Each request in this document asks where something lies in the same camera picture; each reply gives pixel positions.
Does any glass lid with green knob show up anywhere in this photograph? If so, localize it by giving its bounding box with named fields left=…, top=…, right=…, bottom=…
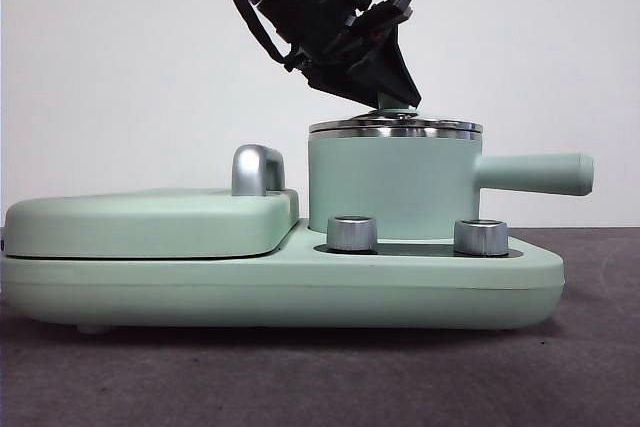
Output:
left=307, top=90, right=484, bottom=135

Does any mint green steamer pot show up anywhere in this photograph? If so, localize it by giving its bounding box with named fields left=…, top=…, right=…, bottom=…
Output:
left=307, top=127, right=595, bottom=243

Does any silver control dial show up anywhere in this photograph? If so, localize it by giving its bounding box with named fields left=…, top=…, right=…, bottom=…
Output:
left=453, top=218, right=511, bottom=257
left=325, top=215, right=380, bottom=254

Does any mint green hinged griddle cover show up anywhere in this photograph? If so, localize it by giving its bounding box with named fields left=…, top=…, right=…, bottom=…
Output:
left=2, top=186, right=302, bottom=261

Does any mint green breakfast maker base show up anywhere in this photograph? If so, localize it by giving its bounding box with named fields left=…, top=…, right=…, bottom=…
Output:
left=0, top=219, right=567, bottom=336

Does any silver griddle cover handle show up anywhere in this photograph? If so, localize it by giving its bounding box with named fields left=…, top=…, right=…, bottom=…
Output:
left=231, top=144, right=288, bottom=198

